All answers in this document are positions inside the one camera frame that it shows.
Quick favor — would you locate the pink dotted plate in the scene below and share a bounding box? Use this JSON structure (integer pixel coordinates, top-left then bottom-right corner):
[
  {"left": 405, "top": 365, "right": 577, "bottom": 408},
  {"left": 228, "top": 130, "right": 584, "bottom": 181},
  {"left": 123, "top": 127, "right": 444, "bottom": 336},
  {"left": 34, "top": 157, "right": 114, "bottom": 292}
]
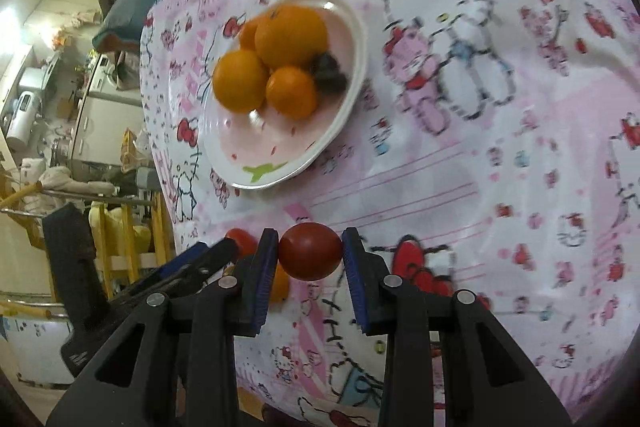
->
[{"left": 202, "top": 0, "right": 368, "bottom": 190}]

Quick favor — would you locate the pink printed blanket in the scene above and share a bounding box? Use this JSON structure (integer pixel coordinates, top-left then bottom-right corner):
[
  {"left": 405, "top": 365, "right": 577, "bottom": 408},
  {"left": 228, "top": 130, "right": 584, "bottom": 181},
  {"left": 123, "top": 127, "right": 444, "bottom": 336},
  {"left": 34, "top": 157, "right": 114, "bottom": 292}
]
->
[{"left": 139, "top": 0, "right": 640, "bottom": 427}]

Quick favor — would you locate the large orange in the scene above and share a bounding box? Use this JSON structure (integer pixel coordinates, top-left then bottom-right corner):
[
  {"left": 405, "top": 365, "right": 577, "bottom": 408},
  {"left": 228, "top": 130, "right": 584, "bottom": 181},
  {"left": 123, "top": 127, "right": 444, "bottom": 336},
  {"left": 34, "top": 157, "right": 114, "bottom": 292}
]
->
[{"left": 254, "top": 4, "right": 330, "bottom": 69}]

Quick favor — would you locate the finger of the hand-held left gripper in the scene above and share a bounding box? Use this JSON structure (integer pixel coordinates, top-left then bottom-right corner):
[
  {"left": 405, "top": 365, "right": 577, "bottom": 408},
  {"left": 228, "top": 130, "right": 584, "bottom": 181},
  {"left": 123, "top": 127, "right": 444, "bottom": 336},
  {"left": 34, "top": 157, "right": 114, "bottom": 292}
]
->
[
  {"left": 150, "top": 237, "right": 241, "bottom": 302},
  {"left": 114, "top": 241, "right": 209, "bottom": 304}
]

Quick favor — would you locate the white cloth bundle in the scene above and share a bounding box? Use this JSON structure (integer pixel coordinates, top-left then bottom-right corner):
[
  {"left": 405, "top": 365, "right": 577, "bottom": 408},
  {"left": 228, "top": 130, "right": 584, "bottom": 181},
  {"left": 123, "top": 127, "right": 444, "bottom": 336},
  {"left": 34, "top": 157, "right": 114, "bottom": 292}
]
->
[{"left": 19, "top": 158, "right": 77, "bottom": 204}]

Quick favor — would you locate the dark blue grape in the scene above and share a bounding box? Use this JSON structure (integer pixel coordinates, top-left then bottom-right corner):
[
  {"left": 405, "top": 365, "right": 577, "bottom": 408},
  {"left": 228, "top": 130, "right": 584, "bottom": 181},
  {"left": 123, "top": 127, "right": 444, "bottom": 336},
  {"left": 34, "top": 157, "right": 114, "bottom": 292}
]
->
[{"left": 307, "top": 51, "right": 342, "bottom": 75}]

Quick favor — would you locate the white plastic tub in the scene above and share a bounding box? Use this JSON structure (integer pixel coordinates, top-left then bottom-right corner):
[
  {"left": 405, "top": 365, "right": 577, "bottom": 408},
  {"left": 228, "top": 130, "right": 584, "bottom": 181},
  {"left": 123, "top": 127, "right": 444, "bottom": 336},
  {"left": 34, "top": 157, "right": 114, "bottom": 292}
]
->
[{"left": 0, "top": 307, "right": 77, "bottom": 389}]

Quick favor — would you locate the yellow frame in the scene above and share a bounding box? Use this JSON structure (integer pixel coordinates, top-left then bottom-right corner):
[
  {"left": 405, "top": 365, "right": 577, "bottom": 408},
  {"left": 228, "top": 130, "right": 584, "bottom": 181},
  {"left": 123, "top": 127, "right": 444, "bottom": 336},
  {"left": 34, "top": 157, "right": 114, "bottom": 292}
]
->
[{"left": 87, "top": 199, "right": 176, "bottom": 289}]

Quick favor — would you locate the large dark red tomato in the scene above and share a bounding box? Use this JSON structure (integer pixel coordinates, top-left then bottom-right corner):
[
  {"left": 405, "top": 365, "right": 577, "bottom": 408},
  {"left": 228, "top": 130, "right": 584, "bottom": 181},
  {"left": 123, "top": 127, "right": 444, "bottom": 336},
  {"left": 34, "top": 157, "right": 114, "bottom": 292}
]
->
[{"left": 277, "top": 222, "right": 345, "bottom": 282}]

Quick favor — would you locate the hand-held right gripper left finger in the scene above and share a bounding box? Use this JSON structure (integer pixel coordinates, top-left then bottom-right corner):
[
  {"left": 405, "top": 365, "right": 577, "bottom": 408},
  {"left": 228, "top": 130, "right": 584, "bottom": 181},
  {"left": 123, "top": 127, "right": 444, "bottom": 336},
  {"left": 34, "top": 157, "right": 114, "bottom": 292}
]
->
[{"left": 46, "top": 228, "right": 280, "bottom": 427}]

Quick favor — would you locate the metal rod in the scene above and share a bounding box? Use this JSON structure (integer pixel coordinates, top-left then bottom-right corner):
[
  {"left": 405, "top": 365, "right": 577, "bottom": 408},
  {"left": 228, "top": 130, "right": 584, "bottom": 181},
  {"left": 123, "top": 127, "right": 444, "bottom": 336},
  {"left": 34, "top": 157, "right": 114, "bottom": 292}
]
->
[{"left": 0, "top": 184, "right": 166, "bottom": 215}]

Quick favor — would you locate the small red tomato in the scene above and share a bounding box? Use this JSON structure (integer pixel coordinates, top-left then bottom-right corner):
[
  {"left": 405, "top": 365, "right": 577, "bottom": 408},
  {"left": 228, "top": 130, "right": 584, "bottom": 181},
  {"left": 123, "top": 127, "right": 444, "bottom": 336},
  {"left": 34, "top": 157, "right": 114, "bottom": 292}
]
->
[{"left": 224, "top": 228, "right": 262, "bottom": 259}]

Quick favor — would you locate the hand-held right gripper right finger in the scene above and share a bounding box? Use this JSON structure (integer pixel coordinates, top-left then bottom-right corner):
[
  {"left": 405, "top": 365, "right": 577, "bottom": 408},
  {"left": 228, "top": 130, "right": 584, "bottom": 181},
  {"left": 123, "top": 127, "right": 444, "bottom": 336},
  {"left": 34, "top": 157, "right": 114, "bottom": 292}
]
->
[{"left": 341, "top": 227, "right": 575, "bottom": 427}]

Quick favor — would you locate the white water heater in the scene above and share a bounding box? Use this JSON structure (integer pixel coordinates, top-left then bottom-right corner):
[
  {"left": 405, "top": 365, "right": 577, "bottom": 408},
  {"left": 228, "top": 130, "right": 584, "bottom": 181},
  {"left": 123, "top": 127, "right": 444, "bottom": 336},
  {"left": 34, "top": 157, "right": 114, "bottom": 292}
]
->
[{"left": 4, "top": 89, "right": 45, "bottom": 154}]

